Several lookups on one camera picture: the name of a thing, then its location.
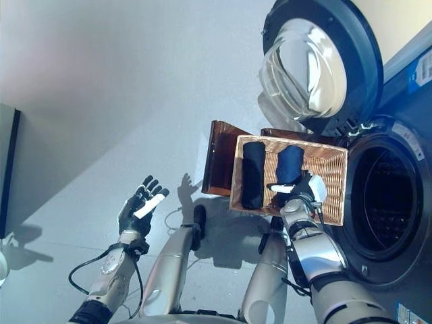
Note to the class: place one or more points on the silver robot leg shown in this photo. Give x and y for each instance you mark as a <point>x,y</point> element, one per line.
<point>266,270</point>
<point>168,266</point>

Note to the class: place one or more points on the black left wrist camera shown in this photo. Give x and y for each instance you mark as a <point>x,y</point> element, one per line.
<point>137,248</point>

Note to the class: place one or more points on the dark grey washing machine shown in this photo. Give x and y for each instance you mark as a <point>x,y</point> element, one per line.
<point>405,168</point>

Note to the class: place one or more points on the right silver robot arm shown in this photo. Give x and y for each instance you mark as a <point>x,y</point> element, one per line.
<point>314,256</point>

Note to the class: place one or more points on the right silver robot leg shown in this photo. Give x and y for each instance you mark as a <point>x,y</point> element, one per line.
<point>266,270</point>

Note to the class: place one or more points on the white rounded plastic object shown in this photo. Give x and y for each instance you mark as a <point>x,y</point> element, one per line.
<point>3,266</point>

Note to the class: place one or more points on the white barcode label sticker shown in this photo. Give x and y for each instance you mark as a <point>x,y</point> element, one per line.
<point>423,72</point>

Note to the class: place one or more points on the brown wooden stool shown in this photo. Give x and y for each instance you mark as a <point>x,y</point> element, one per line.
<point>219,158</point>

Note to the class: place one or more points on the round glass washer door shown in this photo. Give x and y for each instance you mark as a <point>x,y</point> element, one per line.
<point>310,67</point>

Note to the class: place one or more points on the blue energy label sticker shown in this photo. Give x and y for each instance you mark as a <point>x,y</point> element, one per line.
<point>408,314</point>

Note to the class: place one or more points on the rectangular wicker basket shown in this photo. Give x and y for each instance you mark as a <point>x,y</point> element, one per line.
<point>334,182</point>

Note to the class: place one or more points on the left silver robot leg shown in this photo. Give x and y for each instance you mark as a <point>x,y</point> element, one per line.
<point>168,266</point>

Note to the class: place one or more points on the blue cloth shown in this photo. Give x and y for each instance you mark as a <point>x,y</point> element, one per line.
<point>290,165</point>

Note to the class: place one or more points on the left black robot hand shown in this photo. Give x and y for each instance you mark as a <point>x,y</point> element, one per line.
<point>136,212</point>

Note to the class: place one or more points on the grey robot torso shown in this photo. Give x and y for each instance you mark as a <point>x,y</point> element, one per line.
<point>189,319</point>

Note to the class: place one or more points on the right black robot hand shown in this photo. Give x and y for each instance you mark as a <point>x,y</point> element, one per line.
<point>315,189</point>

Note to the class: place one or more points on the black cloth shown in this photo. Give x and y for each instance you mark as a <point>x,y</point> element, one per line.
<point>254,175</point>

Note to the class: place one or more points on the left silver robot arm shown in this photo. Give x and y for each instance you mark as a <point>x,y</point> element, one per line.
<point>108,280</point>

